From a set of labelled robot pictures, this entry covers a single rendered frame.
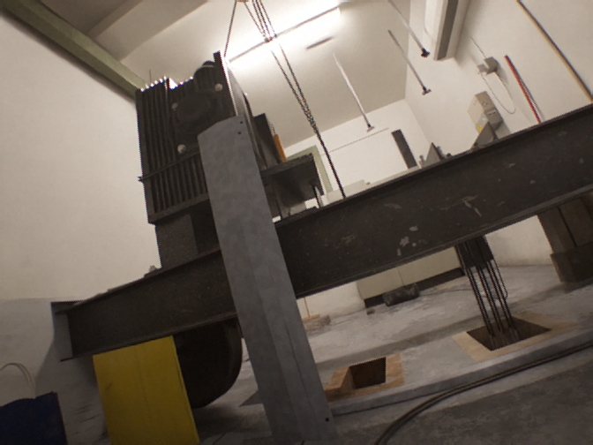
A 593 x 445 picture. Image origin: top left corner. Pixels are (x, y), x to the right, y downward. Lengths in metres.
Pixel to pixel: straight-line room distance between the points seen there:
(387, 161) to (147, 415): 4.18
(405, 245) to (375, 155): 3.71
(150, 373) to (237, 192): 0.79
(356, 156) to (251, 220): 3.82
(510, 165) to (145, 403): 1.58
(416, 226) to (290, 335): 0.51
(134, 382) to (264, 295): 0.74
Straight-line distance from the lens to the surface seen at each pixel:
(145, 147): 1.43
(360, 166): 4.52
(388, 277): 3.97
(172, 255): 1.23
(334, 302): 4.30
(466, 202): 0.98
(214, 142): 1.03
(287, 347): 0.83
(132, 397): 1.39
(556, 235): 1.91
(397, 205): 0.95
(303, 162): 1.06
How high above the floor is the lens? 0.40
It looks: 14 degrees up
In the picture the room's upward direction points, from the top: 18 degrees counter-clockwise
